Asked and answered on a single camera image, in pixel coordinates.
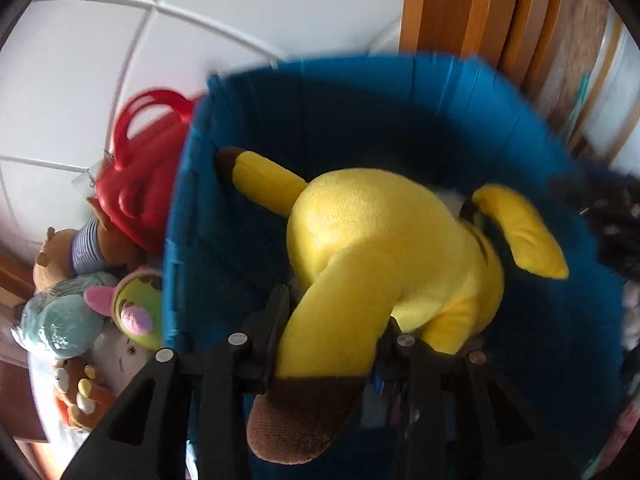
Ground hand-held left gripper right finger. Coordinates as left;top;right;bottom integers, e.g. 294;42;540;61
372;317;583;480

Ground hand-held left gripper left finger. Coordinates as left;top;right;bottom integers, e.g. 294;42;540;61
60;284;292;480

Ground yellow mouse plush toy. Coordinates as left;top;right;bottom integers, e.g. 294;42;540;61
215;146;571;466

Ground pig plush with green frog hat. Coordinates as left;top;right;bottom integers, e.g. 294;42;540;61
84;267;168;351

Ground white grey plush toy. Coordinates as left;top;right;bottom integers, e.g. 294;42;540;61
92;330;161;401

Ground blue plastic storage crate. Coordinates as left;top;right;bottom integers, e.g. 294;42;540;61
162;52;626;480

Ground red toy suitcase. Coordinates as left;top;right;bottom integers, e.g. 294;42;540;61
95;89;208;258

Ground brown bear plush striped shirt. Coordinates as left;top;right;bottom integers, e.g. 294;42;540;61
32;195;146;293

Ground brown bear plush toy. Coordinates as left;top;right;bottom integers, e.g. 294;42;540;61
52;357;118;431

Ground teal plush in plastic bag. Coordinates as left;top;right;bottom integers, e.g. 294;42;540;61
10;272;118;358

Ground wooden frosted glass screen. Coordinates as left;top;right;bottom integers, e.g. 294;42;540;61
565;15;640;171

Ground white wall socket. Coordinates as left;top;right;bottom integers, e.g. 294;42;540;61
75;170;101;196

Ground teal mop handle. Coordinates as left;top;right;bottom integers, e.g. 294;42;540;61
570;75;591;136

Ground wooden headboard frame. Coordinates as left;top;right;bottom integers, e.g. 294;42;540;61
400;0;616;106

